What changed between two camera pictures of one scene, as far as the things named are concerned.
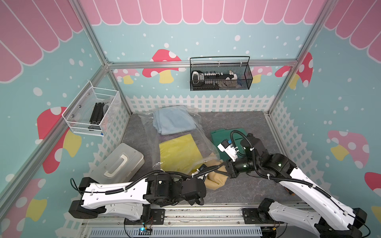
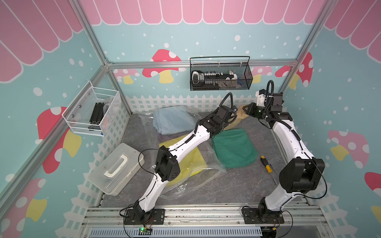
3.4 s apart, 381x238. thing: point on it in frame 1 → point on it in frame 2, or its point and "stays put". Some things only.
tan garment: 215,180 → 241,115
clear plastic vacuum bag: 177,140 stays put
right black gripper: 230,168 → 252,106
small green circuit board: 143,231 stays put
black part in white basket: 96,115 stays put
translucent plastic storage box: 119,165 stays put
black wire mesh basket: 220,73 stays put
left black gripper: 192,202 → 210,116
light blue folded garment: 172,119 stays put
